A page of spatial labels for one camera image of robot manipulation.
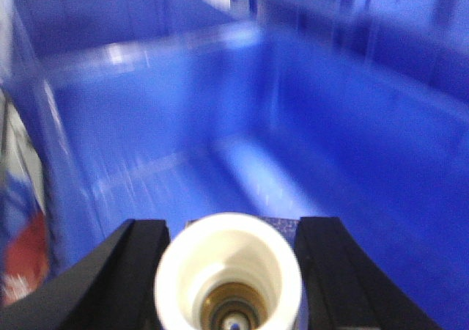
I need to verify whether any blue shelf bin centre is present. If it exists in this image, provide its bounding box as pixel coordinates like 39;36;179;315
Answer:
7;0;468;329

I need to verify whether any red snack bag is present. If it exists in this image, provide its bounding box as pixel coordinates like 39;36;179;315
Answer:
1;212;49;307

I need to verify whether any white plastic valve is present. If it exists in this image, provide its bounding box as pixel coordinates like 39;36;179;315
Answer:
154;212;302;329

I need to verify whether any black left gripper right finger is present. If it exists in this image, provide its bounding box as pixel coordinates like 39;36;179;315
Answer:
294;217;439;329

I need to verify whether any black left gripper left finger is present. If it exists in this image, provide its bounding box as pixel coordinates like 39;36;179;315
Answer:
1;219;170;329

